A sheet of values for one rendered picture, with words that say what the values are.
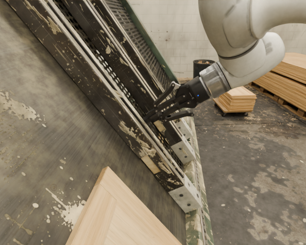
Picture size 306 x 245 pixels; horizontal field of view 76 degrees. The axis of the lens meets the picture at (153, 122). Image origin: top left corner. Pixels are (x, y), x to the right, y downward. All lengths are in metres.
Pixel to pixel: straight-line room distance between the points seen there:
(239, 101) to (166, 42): 2.74
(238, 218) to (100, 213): 1.70
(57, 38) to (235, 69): 0.45
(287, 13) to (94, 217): 0.51
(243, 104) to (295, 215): 1.94
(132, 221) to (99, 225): 0.11
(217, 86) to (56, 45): 0.43
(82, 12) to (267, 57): 0.63
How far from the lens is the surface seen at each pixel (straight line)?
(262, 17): 0.46
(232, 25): 0.46
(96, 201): 0.43
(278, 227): 2.12
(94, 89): 0.57
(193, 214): 0.81
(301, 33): 6.95
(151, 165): 0.67
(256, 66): 0.56
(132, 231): 0.50
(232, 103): 3.54
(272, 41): 0.58
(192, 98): 0.60
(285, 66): 4.61
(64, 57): 0.58
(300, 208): 2.37
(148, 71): 1.02
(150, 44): 1.81
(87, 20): 0.85
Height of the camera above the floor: 1.54
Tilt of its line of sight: 28 degrees down
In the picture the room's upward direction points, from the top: straight up
